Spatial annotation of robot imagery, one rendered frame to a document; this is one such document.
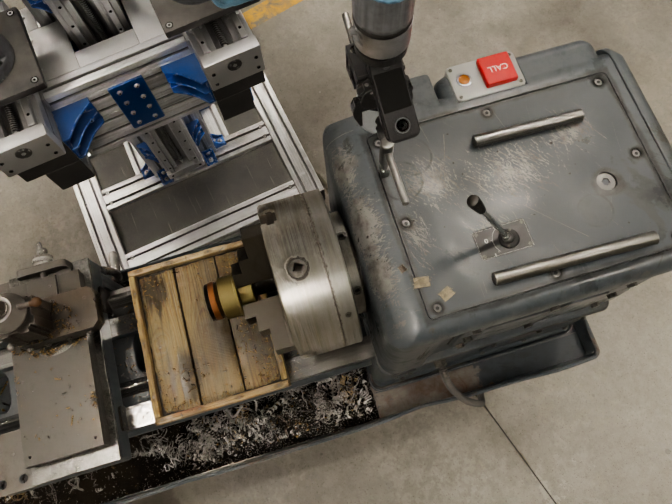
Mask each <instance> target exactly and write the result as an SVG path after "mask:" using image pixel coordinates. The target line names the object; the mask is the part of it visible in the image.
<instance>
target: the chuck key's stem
mask: <svg viewBox="0 0 672 504"><path fill-rule="evenodd" d="M393 149H394V143H391V142H389V141H387V139H386V137H385V138H383V139H382V140H381V142H380V151H379V163H380V167H379V174H380V177H381V179H383V178H386V177H389V166H388V163H387V160H386V157H385V154H388V153H392V155H393Z"/></svg>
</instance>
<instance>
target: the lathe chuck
mask: <svg viewBox="0 0 672 504"><path fill-rule="evenodd" d="M270 211H271V212H272V213H273V212H274V213H275V216H276V219H277V220H276V221H274V224H271V225H267V224H266V223H265V224H262V225H261V226H260V228H261V232H262V236H263V240H264V244H265V248H266V252H267V256H268V259H269V263H270V267H271V270H272V274H273V278H274V281H275V285H276V288H277V291H278V295H279V298H280V302H281V305H282V308H283V311H284V315H285V318H286V321H287V324H288V327H289V330H290V333H291V336H292V339H293V342H294V345H295V347H296V350H297V352H298V354H299V355H301V354H304V353H305V352H307V351H310V350H312V351H314V350H315V352H313V353H311V354H308V355H307V354H306V355H302V356H300V358H301V359H305V358H309V357H312V356H315V355H319V354H322V353H325V352H329V351H332V350H336V349H339V348H342V347H345V346H346V344H345V339H344V335H343V331H342V327H341V323H340V319H339V315H338V311H337V308H336V304H335V300H334V297H333V293H332V290H331V286H330V283H329V279H328V276H327V272H326V269H325V265H324V262H323V258H322V255H321V252H320V248H319V245H318V242H317V238H316V235H315V232H314V228H313V225H312V222H311V219H310V216H309V213H308V210H307V207H306V204H305V201H304V198H303V195H302V194H297V195H293V196H290V197H286V198H283V199H279V200H276V201H272V202H269V203H265V204H262V205H258V207H257V212H258V217H259V216H262V215H265V213H267V212H270ZM296 258H300V259H303V260H304V261H305V262H306V263H307V266H308V271H307V273H306V274H305V275H304V276H303V277H300V278H296V277H293V276H292V275H291V274H290V272H289V269H288V266H289V263H290V262H291V261H292V260H293V259H296Z"/></svg>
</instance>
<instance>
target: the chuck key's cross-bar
mask: <svg viewBox="0 0 672 504"><path fill-rule="evenodd" d="M342 18H343V22H344V25H345V28H346V32H347V35H348V38H349V42H350V44H352V43H354V40H353V35H352V36H351V35H350V34H349V28H350V27H353V26H352V23H351V19H350V16H349V13H348V12H344V13H342ZM376 123H377V126H376V127H377V130H378V132H377V135H378V138H379V141H380V142H381V140H382V139H383V138H385V134H384V130H383V127H382V124H381V121H380V117H379V116H378V117H377V118H376ZM385 157H386V160H387V163H388V166H389V169H390V172H391V174H392V177H393V180H394V183H395V186H396V189H397V191H398V194H399V197H400V200H401V203H402V205H404V206H405V205H408V204H409V203H410V202H409V199H408V196H407V194H406V191H405V188H404V185H403V182H402V180H401V177H400V174H399V171H398V169H397V166H396V163H395V160H394V157H393V155H392V153H388V154H385Z"/></svg>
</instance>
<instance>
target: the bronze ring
mask: <svg viewBox="0 0 672 504"><path fill-rule="evenodd" d="M203 292H204V298H205V302H206V306H207V309H208V311H209V314H210V316H211V318H212V319H213V320H214V321H216V320H221V319H224V318H225V317H227V318H228V319H231V318H235V317H238V316H243V317H245V315H244V311H243V307H242V306H243V305H246V304H249V303H252V302H256V301H258V296H257V292H256V289H255V285H254V283H253V284H249V285H246V286H242V287H239V288H237V287H236V285H235V282H234V280H233V277H232V272H231V274H230V275H227V276H223V277H220V278H217V280H216V282H210V283H208V284H205V285H204V286H203Z"/></svg>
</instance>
